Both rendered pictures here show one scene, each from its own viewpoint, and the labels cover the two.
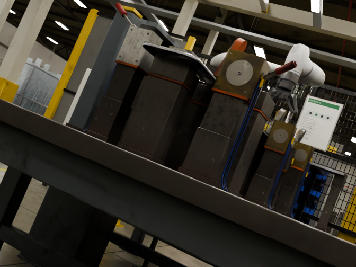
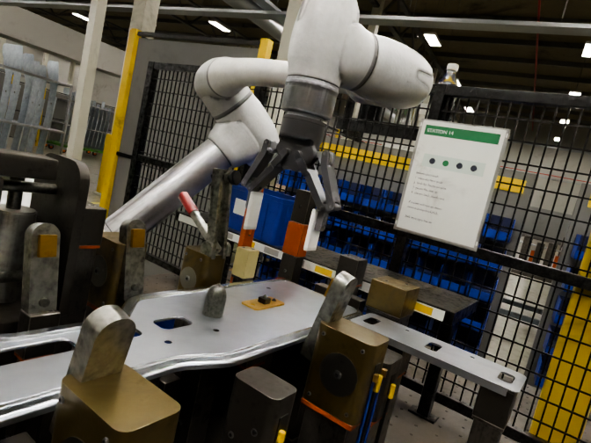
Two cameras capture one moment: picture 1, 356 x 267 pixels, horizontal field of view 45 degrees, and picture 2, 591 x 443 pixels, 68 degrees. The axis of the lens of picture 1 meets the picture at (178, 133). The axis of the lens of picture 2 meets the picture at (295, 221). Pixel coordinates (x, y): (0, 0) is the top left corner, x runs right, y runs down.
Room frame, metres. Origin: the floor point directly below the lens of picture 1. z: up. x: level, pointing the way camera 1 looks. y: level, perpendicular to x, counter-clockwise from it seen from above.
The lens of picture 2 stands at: (1.43, -0.53, 1.25)
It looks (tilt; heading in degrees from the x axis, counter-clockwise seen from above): 7 degrees down; 7
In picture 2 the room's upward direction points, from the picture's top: 13 degrees clockwise
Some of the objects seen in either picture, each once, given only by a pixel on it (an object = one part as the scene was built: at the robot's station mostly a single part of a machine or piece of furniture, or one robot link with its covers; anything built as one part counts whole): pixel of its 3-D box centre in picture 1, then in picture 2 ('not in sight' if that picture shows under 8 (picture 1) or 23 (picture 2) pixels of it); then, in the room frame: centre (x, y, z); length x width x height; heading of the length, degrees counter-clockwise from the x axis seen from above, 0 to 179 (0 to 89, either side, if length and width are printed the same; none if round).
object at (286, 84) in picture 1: (284, 90); (299, 144); (2.18, -0.42, 1.29); 0.08 x 0.07 x 0.09; 63
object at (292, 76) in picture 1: (289, 78); (309, 101); (2.18, -0.42, 1.36); 0.09 x 0.09 x 0.06
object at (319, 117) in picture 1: (316, 123); (448, 182); (2.63, -0.77, 1.30); 0.23 x 0.02 x 0.31; 63
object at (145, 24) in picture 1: (163, 43); not in sight; (1.72, 0.19, 1.16); 0.37 x 0.14 x 0.02; 153
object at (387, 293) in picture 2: not in sight; (375, 361); (2.36, -0.67, 0.88); 0.08 x 0.08 x 0.36; 63
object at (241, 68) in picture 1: (229, 121); not in sight; (1.15, -0.11, 0.88); 0.14 x 0.09 x 0.36; 63
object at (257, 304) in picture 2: not in sight; (264, 301); (2.18, -0.42, 1.01); 0.08 x 0.04 x 0.01; 153
